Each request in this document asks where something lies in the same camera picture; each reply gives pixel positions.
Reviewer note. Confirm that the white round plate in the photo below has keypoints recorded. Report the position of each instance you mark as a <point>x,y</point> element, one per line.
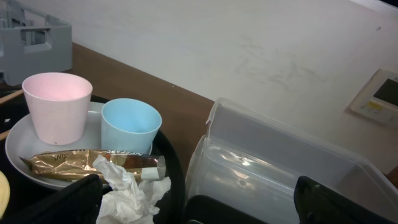
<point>23,143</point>

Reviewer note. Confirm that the clear plastic waste bin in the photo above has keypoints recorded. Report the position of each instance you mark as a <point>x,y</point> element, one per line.
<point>252,162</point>

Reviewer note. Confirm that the white tissue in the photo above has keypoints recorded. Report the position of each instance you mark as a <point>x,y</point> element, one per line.
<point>128,202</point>

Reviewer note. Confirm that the white wall control panel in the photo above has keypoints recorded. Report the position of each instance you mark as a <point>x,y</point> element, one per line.
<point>377,100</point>

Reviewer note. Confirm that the grey dishwasher rack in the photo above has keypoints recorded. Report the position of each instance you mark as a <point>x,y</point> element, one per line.
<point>32,42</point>

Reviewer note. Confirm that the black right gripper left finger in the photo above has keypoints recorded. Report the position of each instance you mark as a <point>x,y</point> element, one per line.
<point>77,203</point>

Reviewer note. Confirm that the gold coffee sachet wrapper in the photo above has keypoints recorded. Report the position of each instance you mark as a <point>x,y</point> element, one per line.
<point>72,165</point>

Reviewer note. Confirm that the blue plastic cup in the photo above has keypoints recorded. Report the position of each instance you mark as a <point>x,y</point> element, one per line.
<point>129,125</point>

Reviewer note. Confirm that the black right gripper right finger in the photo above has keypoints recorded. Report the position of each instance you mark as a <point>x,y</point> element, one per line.
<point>317,204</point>

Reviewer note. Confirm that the yellow bowl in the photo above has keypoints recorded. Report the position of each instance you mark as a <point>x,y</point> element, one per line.
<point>4,193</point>

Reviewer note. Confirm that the wooden chopstick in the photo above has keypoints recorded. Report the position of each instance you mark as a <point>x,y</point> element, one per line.
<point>11,96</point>
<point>4,135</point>

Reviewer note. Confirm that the pink plastic cup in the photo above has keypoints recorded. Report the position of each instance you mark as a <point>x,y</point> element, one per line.
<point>58,104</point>

